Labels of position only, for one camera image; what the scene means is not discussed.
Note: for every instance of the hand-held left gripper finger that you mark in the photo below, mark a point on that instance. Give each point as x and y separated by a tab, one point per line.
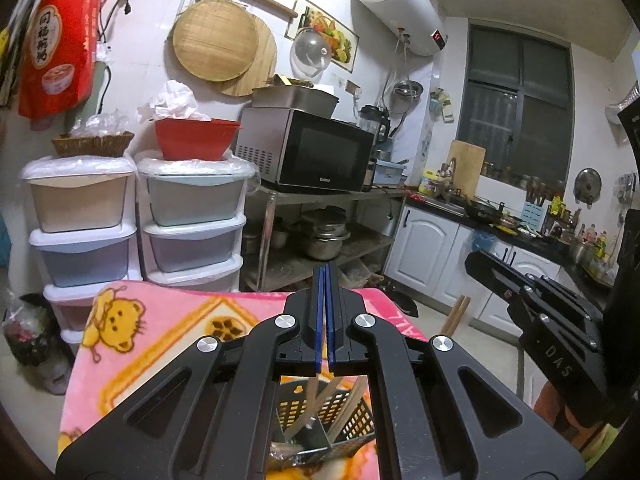
320	320
330	320

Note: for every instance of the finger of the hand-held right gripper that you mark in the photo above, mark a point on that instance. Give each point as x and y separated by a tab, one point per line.
495	270
555	317

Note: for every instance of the green plastic utensil holder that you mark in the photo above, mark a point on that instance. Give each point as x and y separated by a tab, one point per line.
292	402

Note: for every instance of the person's right forearm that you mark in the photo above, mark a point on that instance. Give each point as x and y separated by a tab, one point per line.
600	452

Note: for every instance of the person's right hand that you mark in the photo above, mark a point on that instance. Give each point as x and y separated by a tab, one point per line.
550	402

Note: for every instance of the blue plastic bag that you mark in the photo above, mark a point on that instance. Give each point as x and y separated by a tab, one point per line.
482	241

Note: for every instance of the black wok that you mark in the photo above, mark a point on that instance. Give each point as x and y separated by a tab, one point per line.
482	211

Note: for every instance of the blue knife block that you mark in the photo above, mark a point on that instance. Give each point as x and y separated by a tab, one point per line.
532	217

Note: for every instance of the white kitchen cabinet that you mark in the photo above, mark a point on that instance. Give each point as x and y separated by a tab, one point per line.
425	255

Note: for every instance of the row of condiment bottles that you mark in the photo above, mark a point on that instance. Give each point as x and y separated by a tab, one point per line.
585	240

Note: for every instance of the large steel pot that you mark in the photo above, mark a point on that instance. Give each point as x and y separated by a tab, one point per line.
325	235

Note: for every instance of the metal shelf rack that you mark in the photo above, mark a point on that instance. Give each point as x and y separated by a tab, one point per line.
365	240

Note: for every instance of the small steel pot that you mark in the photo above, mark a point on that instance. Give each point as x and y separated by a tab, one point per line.
280	235

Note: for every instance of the kitchen faucet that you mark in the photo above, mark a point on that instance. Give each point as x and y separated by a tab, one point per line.
450	172

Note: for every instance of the wooden cutting board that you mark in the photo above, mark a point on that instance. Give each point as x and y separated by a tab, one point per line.
465	165

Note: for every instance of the yellow bottle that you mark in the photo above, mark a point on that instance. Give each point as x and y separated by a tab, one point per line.
427	184

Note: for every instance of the steel pot lid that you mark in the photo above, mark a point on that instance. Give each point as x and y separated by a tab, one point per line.
587	187

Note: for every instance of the light blue storage box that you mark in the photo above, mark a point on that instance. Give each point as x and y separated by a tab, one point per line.
390	172

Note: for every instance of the pink printed blanket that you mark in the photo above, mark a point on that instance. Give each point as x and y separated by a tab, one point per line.
165	330

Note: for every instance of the green-top plastic drawer tower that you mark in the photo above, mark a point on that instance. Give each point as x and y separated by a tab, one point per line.
192	220

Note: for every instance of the kitchen window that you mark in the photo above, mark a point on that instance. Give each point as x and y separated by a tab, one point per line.
515	105

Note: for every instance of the black microwave oven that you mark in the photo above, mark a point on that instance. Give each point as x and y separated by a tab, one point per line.
320	152

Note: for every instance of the black blender jug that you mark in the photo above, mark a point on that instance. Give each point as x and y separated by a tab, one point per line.
374	125

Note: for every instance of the hanging steel strainer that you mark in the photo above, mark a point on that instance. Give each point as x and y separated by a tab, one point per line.
407	95

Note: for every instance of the red plastic basin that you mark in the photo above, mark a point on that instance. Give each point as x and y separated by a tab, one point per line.
195	137

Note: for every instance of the steel baking tray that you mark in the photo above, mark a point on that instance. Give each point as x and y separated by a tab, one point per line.
295	100

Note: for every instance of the beige-top plastic drawer tower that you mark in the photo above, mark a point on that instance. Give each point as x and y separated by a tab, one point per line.
80	240

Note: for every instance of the round wooden board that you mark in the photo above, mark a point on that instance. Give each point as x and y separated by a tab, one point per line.
265	65

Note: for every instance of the white plastic bag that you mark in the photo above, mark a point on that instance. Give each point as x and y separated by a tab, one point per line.
172	102

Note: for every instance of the glass pot lid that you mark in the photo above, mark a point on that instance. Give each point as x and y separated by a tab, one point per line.
310	52

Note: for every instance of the white water heater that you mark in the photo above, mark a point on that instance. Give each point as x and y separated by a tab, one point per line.
400	5

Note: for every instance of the wicker basket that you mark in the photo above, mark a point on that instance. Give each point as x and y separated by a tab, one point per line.
92	144

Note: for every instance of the black trash bag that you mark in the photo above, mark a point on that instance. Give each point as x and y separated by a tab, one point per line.
32	330

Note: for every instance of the round bamboo tray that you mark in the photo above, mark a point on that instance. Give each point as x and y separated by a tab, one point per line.
215	40

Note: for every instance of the red gift bag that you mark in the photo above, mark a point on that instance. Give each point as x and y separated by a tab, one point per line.
60	45

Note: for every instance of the wall power outlet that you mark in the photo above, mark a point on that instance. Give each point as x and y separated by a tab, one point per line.
353	87

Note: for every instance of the fruit wall picture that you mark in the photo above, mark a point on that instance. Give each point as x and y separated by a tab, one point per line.
345	40

